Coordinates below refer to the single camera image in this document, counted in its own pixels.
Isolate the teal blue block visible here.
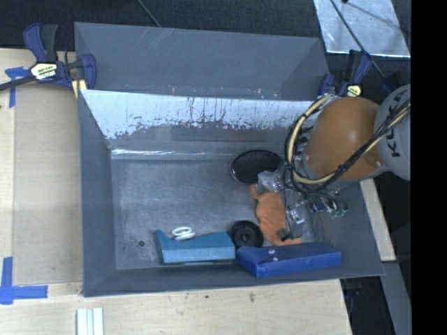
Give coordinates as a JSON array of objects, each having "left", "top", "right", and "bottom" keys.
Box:
[{"left": 153, "top": 229, "right": 237, "bottom": 266}]

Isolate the black round disc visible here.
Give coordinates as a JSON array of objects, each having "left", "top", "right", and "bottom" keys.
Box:
[{"left": 228, "top": 220, "right": 265, "bottom": 249}]

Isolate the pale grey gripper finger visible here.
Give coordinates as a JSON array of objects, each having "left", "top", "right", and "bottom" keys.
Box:
[
  {"left": 257, "top": 170, "right": 284, "bottom": 195},
  {"left": 285, "top": 205, "right": 312, "bottom": 241}
]

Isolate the dark blue box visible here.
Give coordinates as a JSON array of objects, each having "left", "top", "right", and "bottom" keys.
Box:
[{"left": 235, "top": 241, "right": 343, "bottom": 279}]

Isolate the orange cloth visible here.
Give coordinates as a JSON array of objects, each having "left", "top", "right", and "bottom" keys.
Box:
[{"left": 250, "top": 183, "right": 303, "bottom": 247}]

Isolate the black oval dish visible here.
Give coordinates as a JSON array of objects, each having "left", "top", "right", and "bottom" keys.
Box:
[{"left": 230, "top": 149, "right": 284, "bottom": 186}]

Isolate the grey metal bin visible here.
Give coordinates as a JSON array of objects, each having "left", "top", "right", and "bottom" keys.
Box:
[{"left": 73, "top": 21, "right": 386, "bottom": 298}]

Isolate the white ring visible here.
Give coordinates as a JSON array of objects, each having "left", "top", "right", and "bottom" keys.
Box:
[{"left": 170, "top": 225, "right": 197, "bottom": 242}]

